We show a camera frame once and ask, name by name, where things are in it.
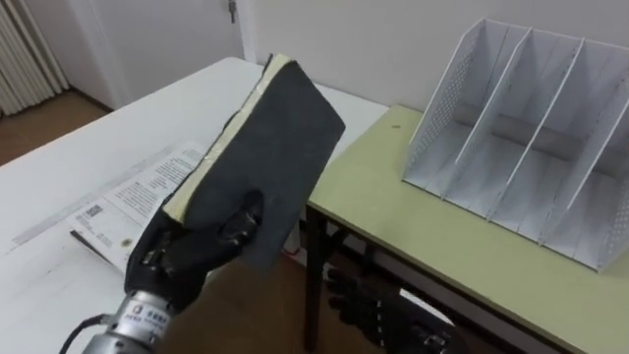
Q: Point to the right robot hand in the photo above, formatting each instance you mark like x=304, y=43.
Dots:
x=381, y=314

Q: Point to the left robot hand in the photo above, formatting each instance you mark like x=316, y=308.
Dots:
x=183, y=259

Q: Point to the dark grey hardcover book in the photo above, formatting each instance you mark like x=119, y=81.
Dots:
x=268, y=162

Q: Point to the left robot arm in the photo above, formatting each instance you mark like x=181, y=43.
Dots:
x=129, y=324

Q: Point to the white printed book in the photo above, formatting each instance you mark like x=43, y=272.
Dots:
x=128, y=206

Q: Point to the green top desk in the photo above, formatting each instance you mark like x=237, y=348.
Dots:
x=442, y=231

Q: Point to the white table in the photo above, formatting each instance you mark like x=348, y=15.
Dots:
x=88, y=187

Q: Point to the white door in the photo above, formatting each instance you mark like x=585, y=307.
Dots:
x=162, y=44

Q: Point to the white metal file rack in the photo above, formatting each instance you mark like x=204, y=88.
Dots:
x=528, y=137

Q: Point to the door key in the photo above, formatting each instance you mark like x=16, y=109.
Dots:
x=232, y=11

